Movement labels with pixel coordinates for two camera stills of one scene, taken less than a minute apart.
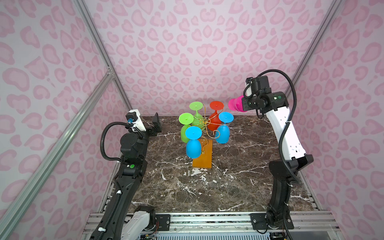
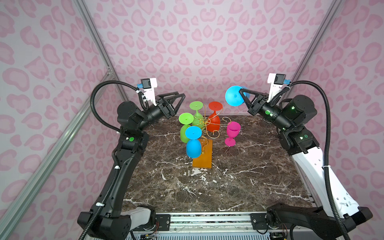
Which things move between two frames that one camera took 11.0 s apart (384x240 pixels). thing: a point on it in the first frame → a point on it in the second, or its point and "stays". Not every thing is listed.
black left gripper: x=153 y=133 → x=167 y=111
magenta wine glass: x=236 y=104 → x=233 y=129
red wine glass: x=214 y=119 stays
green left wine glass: x=185 y=118 stays
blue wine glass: x=224 y=130 → x=233 y=96
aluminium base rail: x=208 y=223 stays
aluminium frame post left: x=110 y=71 stays
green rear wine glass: x=198 y=120 stays
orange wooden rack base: x=205 y=160 stays
